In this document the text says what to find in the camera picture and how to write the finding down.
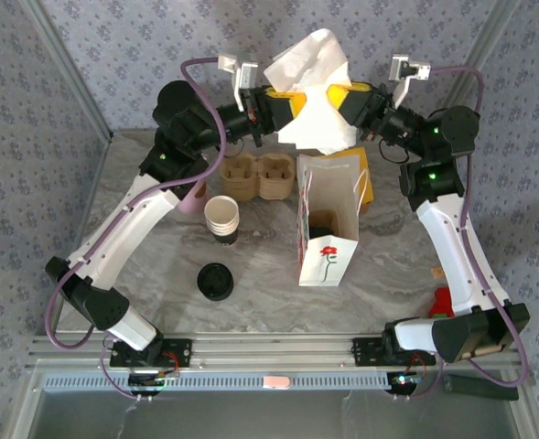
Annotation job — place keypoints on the white paper napkin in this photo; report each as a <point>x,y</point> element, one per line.
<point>315,68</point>

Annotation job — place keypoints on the stack of paper cups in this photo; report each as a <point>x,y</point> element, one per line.
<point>222,212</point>

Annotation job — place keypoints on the floral print paper bag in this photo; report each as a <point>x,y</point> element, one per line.
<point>326,260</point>

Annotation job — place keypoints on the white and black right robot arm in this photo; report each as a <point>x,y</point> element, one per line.
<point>452,256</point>

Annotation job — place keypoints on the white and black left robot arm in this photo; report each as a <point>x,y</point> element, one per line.
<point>127,228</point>

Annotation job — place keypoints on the stack of pulp cup carriers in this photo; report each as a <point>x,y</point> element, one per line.
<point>255,180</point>

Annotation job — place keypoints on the pink straw holder cup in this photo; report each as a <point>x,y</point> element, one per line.
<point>193,199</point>

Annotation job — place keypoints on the yellow paper pad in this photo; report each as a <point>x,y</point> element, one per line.
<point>369,192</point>

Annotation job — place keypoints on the small brown cardboard piece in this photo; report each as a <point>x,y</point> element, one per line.
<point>438,273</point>

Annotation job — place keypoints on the red and green object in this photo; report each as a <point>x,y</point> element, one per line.
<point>442,302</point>

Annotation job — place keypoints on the right circuit board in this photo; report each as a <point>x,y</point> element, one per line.
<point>404,380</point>

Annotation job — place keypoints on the circuit board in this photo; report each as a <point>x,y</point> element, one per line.
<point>404,380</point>
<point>152,382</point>

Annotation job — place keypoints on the black flat bar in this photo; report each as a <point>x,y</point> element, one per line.
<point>479,388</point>

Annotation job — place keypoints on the left circuit board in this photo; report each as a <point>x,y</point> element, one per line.
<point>152,382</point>

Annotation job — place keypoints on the pink and white tag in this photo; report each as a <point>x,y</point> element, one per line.
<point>277,382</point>

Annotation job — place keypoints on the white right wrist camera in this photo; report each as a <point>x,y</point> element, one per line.
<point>406,71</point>

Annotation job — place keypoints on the aluminium frame post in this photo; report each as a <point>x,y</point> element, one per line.
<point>484,46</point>
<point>70,68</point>

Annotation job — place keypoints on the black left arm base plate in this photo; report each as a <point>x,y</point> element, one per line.
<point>182,352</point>

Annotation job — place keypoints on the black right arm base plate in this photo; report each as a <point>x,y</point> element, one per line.
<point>365,352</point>

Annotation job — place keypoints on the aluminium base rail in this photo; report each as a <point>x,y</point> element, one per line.
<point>273,350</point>

